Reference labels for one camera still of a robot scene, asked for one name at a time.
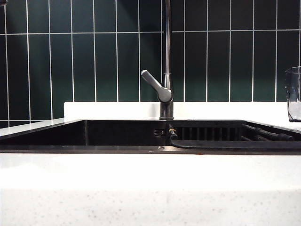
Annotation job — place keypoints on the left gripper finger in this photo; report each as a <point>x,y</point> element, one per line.
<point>2,2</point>

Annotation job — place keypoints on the dark metal kitchen faucet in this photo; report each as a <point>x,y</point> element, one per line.
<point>167,108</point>

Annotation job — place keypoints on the clear glass mug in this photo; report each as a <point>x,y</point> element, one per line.
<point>294,94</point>

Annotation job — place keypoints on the black sink basin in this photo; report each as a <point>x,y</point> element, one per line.
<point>117,134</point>

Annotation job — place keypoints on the small black yellow sink fitting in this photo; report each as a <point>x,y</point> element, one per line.
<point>172,133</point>

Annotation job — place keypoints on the black slatted sink rack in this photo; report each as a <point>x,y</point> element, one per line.
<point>235,144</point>

